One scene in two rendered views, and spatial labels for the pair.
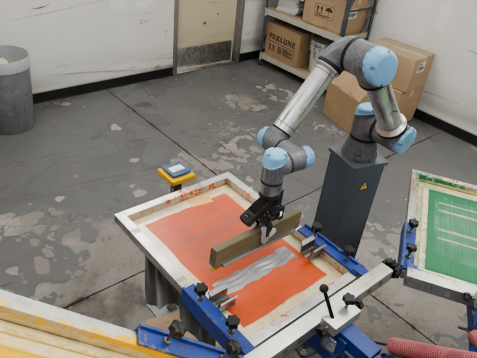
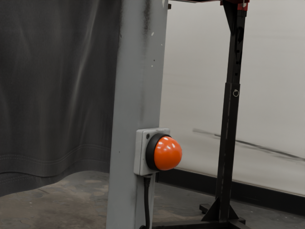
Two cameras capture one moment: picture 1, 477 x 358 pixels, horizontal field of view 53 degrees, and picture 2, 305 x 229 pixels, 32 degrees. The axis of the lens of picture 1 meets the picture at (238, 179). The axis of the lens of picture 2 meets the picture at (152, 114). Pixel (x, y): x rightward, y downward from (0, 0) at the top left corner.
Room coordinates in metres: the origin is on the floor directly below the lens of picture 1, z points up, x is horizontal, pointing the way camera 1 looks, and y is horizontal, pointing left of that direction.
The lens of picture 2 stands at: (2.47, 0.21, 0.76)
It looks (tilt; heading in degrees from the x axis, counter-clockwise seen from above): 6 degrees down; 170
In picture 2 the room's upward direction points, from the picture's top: 4 degrees clockwise
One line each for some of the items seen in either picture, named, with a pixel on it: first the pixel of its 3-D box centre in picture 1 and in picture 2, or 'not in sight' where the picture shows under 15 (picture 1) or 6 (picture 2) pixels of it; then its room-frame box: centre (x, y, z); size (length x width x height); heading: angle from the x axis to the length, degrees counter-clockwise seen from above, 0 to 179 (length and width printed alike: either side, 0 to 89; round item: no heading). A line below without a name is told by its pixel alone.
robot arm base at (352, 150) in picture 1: (361, 143); not in sight; (1.79, -0.50, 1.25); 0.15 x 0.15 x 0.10
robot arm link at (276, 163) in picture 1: (274, 166); not in sight; (1.31, -0.11, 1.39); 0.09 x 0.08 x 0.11; 129
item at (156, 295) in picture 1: (178, 302); not in sight; (1.27, 0.18, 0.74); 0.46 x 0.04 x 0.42; 44
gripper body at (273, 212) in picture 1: (268, 204); not in sight; (1.31, -0.11, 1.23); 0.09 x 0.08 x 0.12; 134
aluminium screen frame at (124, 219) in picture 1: (233, 246); not in sight; (1.37, -0.01, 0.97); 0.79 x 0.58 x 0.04; 44
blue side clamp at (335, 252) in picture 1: (328, 253); not in sight; (1.39, -0.38, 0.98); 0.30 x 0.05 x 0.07; 44
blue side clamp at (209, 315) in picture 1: (214, 320); not in sight; (1.01, 0.02, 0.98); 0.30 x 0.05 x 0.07; 44
